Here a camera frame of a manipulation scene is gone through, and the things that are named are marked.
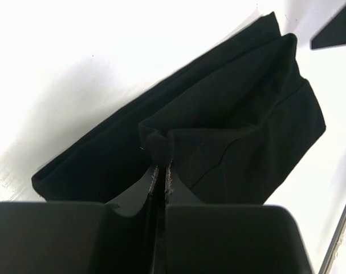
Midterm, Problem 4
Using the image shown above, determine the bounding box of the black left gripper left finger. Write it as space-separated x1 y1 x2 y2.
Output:
0 167 159 273

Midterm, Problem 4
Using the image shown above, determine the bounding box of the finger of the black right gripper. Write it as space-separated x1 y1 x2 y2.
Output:
310 5 346 50

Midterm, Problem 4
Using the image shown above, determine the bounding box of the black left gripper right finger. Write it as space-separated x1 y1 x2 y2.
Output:
162 161 312 273

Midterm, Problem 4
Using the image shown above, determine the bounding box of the black skirt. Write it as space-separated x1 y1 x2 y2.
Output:
31 13 326 204

